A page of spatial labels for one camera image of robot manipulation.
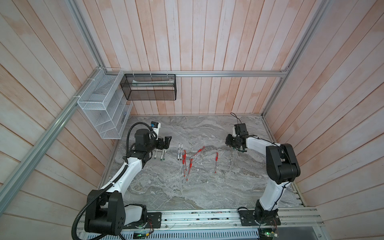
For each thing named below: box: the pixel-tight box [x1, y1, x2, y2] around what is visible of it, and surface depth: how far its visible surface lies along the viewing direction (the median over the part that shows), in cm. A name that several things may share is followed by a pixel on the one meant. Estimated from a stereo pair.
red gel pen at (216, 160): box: [214, 152, 219, 174], surface depth 97 cm
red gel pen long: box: [186, 158, 193, 181], surface depth 95 cm
